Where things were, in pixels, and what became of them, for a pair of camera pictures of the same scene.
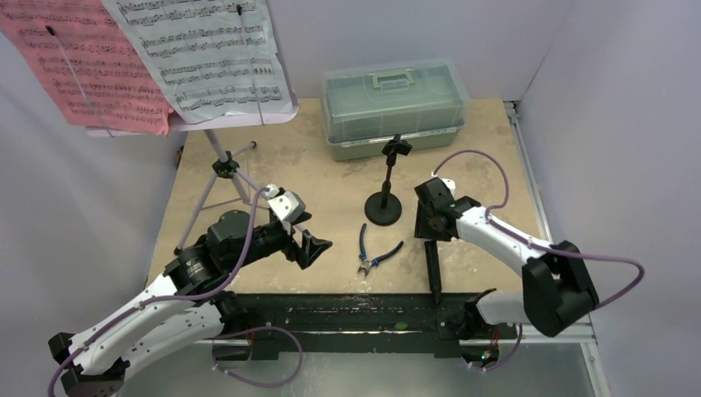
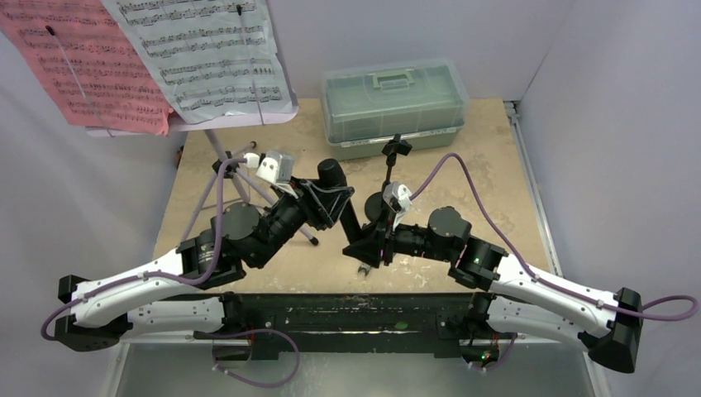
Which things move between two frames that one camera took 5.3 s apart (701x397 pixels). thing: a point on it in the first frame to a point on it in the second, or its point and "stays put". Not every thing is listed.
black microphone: [433, 269] to [331, 176]
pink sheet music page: [88, 64] stays put
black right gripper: [430, 236] to [387, 237]
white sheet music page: [207, 59] stays put
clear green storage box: [364, 106] stays put
